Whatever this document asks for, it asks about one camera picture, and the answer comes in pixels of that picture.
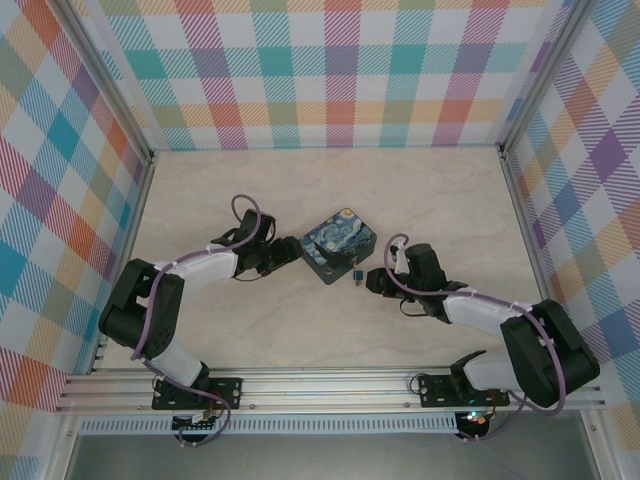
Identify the aluminium side rail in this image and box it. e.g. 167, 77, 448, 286
498, 144, 564, 314
88, 152, 159, 376

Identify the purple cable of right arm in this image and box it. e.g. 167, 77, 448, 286
382, 233, 572, 444

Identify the white slotted cable duct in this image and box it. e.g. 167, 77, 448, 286
79, 418, 459, 435

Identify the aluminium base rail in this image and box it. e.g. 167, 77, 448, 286
54, 367, 607, 414

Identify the aluminium frame post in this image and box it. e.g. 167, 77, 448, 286
497, 0, 587, 157
63, 0, 157, 166

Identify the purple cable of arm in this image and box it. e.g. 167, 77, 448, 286
382, 233, 572, 444
130, 193, 262, 448

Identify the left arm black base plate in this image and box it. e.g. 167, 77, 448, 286
152, 375, 244, 412

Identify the starry night tin box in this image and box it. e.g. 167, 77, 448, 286
298, 206, 380, 287

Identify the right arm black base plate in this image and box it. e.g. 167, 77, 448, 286
418, 373, 511, 409

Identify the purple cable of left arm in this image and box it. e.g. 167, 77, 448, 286
130, 193, 262, 448

